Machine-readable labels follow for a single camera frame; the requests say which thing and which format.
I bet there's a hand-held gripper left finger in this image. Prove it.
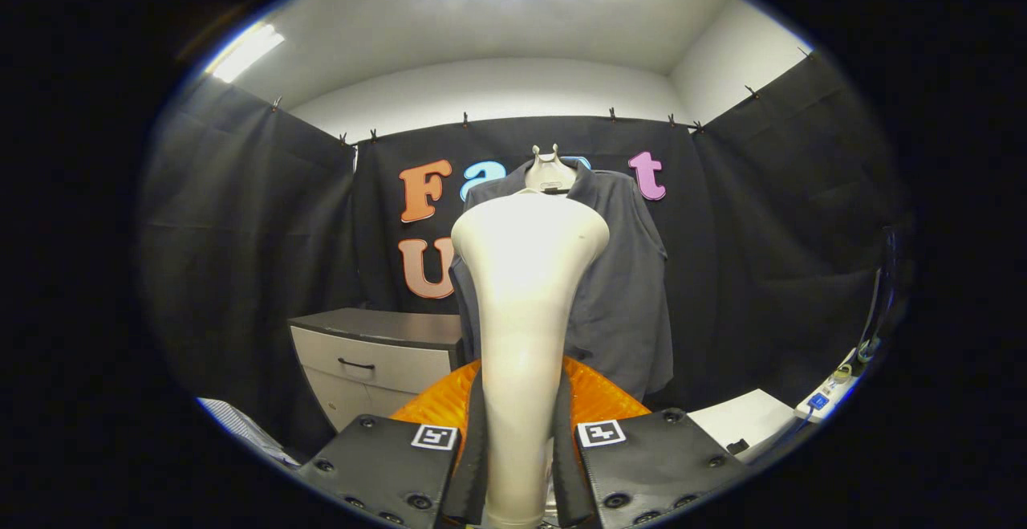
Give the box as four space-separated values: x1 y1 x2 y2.
295 359 489 529

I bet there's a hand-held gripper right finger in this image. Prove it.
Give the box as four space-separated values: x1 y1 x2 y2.
554 356 751 529

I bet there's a white garment steamer head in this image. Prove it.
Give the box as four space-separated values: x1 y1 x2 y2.
451 192 611 529

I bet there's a grey button shirt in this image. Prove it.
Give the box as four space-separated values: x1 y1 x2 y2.
449 158 675 401

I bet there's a white clothes hanger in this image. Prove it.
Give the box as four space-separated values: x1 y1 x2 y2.
525 144 578 194

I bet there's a grey drawer cabinet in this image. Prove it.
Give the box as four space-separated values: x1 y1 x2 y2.
287 307 466 433

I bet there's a white flat box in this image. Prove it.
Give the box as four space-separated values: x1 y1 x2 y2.
688 389 799 462

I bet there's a striped grey panel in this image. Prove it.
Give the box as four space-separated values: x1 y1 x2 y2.
197 397 299 467

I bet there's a white power strip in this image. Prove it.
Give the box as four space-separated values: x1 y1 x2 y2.
794 348 863 421

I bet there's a row of black cloth clips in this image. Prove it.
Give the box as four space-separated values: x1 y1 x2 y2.
271 46 811 147

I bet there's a ceiling light strip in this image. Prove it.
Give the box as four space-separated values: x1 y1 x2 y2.
206 23 286 84

